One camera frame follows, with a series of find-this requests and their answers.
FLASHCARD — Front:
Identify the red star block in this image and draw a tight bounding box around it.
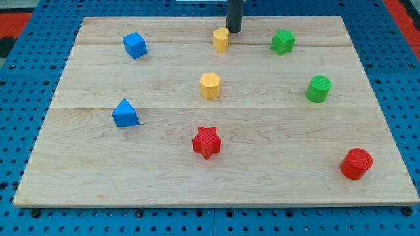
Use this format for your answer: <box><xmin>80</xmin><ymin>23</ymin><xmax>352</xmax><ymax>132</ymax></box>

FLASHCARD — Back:
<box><xmin>192</xmin><ymin>126</ymin><xmax>222</xmax><ymax>160</ymax></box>

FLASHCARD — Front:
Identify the yellow hexagon block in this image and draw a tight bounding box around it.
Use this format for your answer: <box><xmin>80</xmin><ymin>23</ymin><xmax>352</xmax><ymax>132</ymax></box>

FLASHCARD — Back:
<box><xmin>199</xmin><ymin>72</ymin><xmax>221</xmax><ymax>99</ymax></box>

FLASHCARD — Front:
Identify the light wooden board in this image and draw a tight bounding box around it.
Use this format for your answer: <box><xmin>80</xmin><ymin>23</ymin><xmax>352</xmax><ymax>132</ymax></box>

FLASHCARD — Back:
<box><xmin>14</xmin><ymin>16</ymin><xmax>419</xmax><ymax>208</ymax></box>

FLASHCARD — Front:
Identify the blue triangle block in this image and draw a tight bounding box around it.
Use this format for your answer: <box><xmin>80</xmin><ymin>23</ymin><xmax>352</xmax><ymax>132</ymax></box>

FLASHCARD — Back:
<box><xmin>112</xmin><ymin>98</ymin><xmax>140</xmax><ymax>127</ymax></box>

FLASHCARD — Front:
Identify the blue cube block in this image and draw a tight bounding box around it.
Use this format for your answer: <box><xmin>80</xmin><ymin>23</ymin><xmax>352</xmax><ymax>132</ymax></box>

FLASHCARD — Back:
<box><xmin>123</xmin><ymin>32</ymin><xmax>148</xmax><ymax>59</ymax></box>

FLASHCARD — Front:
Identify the green star block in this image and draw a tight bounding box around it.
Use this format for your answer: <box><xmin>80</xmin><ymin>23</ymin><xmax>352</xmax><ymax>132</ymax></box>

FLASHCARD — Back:
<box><xmin>270</xmin><ymin>29</ymin><xmax>295</xmax><ymax>55</ymax></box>

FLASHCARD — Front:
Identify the green cylinder block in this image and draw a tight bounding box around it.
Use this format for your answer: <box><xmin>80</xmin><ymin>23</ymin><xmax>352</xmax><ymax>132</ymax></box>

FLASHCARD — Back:
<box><xmin>306</xmin><ymin>75</ymin><xmax>332</xmax><ymax>103</ymax></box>

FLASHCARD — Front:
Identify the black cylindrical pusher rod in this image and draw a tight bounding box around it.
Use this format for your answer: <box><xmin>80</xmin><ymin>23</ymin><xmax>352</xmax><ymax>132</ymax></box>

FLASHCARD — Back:
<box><xmin>226</xmin><ymin>0</ymin><xmax>244</xmax><ymax>33</ymax></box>

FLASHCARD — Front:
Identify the red cylinder block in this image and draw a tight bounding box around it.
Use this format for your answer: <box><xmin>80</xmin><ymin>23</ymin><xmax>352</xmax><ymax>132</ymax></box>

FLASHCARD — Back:
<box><xmin>339</xmin><ymin>148</ymin><xmax>373</xmax><ymax>180</ymax></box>

